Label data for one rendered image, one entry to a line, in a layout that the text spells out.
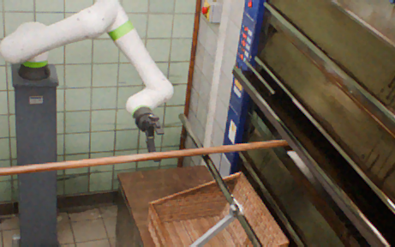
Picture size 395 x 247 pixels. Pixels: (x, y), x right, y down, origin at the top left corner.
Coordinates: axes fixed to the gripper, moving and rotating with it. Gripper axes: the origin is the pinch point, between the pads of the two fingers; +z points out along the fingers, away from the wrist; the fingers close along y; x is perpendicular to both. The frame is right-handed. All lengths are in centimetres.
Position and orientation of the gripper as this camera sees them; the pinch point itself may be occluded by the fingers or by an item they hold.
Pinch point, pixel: (158, 146)
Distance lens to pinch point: 263.3
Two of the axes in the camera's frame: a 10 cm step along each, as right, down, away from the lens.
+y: -1.6, 8.5, 5.0
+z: 3.8, 5.2, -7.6
